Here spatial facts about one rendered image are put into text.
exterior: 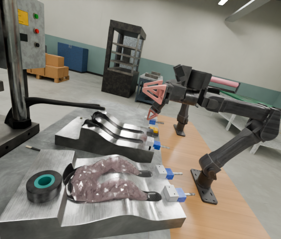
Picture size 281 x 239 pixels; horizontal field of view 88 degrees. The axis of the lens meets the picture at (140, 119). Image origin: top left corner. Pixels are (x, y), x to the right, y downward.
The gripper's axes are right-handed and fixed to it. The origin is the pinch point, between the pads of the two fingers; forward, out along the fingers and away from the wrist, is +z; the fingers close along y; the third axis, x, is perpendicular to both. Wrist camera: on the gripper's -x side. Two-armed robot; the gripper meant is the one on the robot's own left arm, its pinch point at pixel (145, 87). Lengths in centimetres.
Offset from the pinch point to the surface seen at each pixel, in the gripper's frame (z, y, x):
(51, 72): 282, -396, 86
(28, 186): 23.9, 29.7, 24.7
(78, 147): 26.9, -5.9, 37.6
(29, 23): 74, -42, -15
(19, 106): 63, -16, 27
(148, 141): -7.8, -9.9, 28.4
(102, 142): 14.7, -5.7, 31.7
